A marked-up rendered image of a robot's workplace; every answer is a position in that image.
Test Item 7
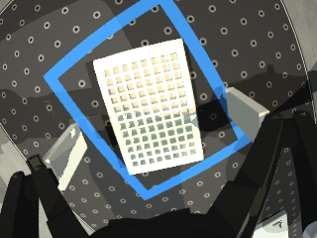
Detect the blue tape outline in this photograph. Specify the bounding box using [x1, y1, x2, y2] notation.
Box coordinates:
[44, 0, 251, 200]

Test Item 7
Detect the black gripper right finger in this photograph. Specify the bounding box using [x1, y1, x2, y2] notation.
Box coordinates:
[184, 87, 317, 238]

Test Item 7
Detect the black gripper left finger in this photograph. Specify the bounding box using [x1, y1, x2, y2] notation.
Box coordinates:
[0, 123, 90, 238]

